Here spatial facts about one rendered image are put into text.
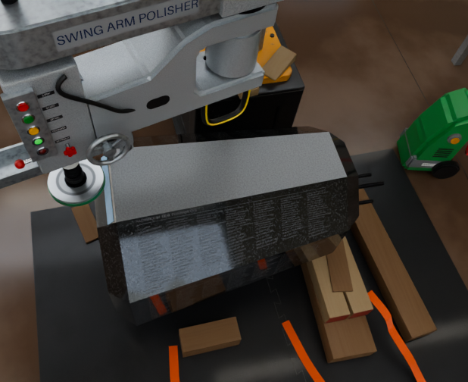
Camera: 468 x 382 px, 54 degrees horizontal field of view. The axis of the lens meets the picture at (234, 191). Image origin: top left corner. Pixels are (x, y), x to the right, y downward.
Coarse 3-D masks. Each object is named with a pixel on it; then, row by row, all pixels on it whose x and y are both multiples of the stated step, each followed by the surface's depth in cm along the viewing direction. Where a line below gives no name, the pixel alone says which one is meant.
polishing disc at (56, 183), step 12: (60, 168) 183; (84, 168) 184; (96, 168) 184; (48, 180) 180; (60, 180) 180; (96, 180) 182; (60, 192) 178; (72, 192) 178; (84, 192) 178; (96, 192) 179
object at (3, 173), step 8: (16, 144) 159; (0, 152) 157; (8, 152) 159; (16, 152) 161; (24, 152) 162; (0, 160) 160; (8, 160) 160; (16, 160) 160; (0, 168) 158; (8, 168) 158; (16, 168) 159; (24, 168) 154; (32, 168) 155; (0, 176) 156; (8, 176) 152; (16, 176) 154; (24, 176) 156; (32, 176) 158; (0, 184) 153; (8, 184) 155
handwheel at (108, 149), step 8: (104, 136) 145; (112, 136) 146; (120, 136) 148; (96, 144) 145; (104, 144) 150; (112, 144) 150; (128, 144) 153; (88, 152) 147; (104, 152) 150; (112, 152) 151; (120, 152) 157; (88, 160) 150; (96, 160) 153; (112, 160) 156
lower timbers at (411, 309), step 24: (360, 192) 289; (360, 216) 280; (360, 240) 275; (384, 240) 273; (384, 264) 265; (312, 288) 253; (384, 288) 261; (408, 288) 259; (408, 312) 251; (336, 336) 239; (360, 336) 240; (408, 336) 247; (336, 360) 238
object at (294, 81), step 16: (288, 80) 245; (256, 96) 240; (272, 96) 244; (288, 96) 247; (192, 112) 246; (208, 112) 241; (224, 112) 245; (256, 112) 253; (272, 112) 257; (288, 112) 259; (176, 128) 312; (192, 128) 256; (208, 128) 253; (224, 128) 258; (240, 128) 262; (256, 128) 266
